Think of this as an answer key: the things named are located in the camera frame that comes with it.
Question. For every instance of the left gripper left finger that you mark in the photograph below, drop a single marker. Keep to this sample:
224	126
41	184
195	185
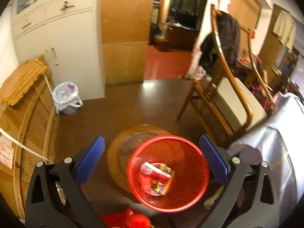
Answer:
54	197

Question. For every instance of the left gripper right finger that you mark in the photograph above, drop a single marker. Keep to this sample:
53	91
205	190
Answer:
248	199

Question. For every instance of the red foil snack bag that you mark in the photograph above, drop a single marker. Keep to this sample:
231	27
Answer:
146	173

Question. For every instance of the orange purple paper carton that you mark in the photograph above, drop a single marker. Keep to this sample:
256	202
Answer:
161	186

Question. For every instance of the white lined trash bin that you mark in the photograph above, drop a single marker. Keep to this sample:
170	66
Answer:
66	98

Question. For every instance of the red plastic mesh basket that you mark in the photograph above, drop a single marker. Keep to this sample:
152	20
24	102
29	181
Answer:
191	172

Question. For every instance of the blue checked bed sheet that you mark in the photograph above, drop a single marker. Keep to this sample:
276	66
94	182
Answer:
279	142

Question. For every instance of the wooden board with woven mat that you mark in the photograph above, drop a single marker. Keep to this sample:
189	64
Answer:
29	124

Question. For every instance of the wooden chair with dark jacket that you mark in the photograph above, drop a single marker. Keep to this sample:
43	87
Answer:
225	106

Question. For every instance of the dark jacket on chair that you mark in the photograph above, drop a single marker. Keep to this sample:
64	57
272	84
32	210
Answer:
229	36

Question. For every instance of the beige hanging jacket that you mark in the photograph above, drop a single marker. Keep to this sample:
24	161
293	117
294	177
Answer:
285	29

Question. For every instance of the white glass door cabinet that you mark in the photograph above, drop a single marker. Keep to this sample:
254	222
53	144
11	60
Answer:
67	33

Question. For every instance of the wooden door panel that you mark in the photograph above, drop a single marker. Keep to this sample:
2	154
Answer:
125	31

